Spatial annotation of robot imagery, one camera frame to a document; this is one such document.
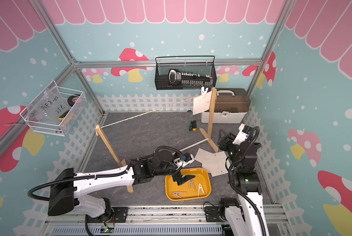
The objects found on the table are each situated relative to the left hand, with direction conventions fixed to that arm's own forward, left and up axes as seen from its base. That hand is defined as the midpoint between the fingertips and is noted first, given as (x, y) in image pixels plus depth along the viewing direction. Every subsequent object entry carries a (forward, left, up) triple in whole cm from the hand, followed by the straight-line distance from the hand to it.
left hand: (189, 167), depth 71 cm
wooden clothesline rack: (+28, -14, -13) cm, 34 cm away
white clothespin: (-4, -7, -17) cm, 18 cm away
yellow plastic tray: (-4, -6, -18) cm, 19 cm away
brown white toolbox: (+50, -32, -4) cm, 59 cm away
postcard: (+7, -20, -18) cm, 28 cm away
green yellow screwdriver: (+40, -4, -16) cm, 43 cm away
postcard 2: (+15, -12, -18) cm, 26 cm away
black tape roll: (+32, +65, +15) cm, 74 cm away
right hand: (+13, -15, +15) cm, 25 cm away
